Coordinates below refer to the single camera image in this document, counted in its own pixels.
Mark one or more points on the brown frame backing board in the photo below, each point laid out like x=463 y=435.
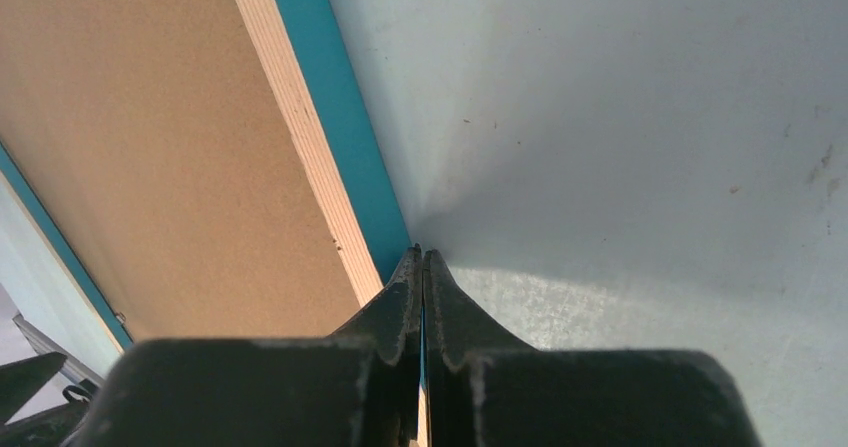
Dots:
x=166 y=159

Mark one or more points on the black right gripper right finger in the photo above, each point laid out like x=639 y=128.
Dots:
x=487 y=387

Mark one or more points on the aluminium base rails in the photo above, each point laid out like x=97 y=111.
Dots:
x=73 y=369

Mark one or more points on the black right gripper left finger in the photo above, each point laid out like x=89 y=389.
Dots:
x=357 y=386

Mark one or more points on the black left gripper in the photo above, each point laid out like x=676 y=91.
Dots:
x=56 y=426

